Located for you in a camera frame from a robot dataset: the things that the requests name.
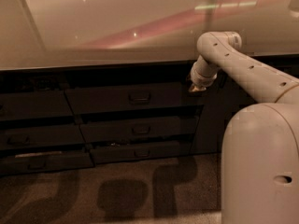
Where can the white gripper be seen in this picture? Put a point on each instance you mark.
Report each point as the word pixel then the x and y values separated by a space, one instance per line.
pixel 199 79

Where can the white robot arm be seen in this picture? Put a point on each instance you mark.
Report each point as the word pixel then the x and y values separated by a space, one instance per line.
pixel 260 147

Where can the dark cabinet door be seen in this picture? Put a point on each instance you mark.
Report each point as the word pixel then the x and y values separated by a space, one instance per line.
pixel 221 100

